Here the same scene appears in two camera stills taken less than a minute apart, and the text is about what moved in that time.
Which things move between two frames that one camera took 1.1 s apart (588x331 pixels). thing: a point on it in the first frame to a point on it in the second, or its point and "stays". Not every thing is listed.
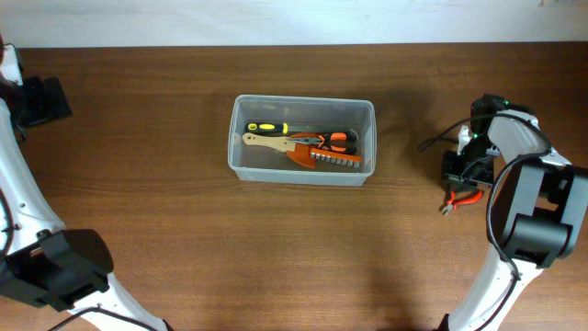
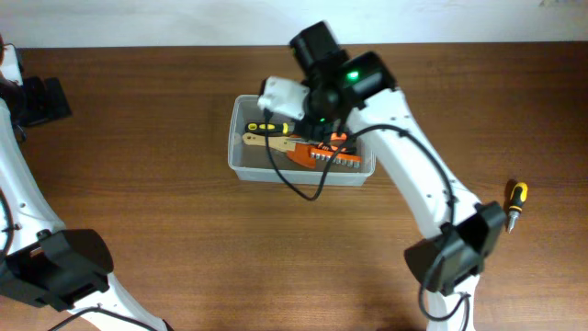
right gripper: x=462 y=170 to x=314 y=127
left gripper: x=50 y=98 stays
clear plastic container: x=301 y=140 stays
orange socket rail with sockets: x=336 y=157 stays
